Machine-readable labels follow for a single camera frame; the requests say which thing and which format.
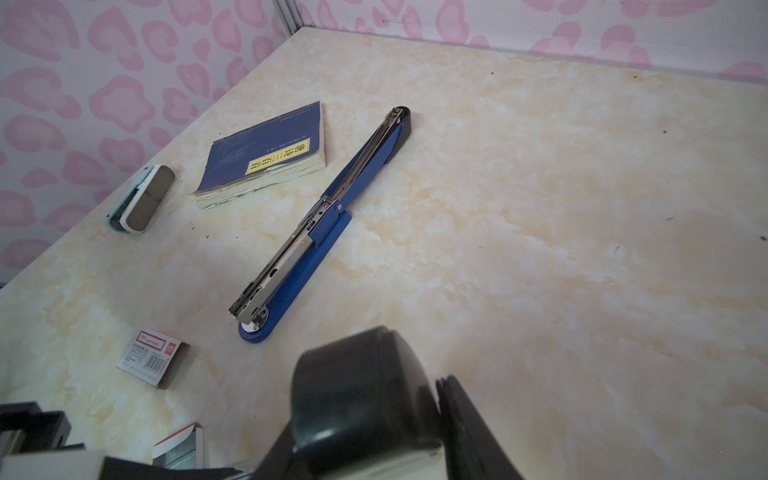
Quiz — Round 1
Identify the small white clip object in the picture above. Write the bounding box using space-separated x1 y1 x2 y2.
105 165 176 234

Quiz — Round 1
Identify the dark blue booklet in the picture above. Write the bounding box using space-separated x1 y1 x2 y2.
192 101 326 210

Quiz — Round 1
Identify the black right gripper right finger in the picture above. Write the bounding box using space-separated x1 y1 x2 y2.
436 375 523 480

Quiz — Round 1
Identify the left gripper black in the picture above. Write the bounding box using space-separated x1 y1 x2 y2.
1 402 84 456

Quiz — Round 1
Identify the red white staple box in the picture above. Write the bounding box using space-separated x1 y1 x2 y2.
117 328 190 390

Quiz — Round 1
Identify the staple tray with staples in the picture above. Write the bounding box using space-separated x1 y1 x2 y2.
152 422 207 470

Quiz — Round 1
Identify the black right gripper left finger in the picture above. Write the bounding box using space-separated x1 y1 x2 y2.
251 424 295 480

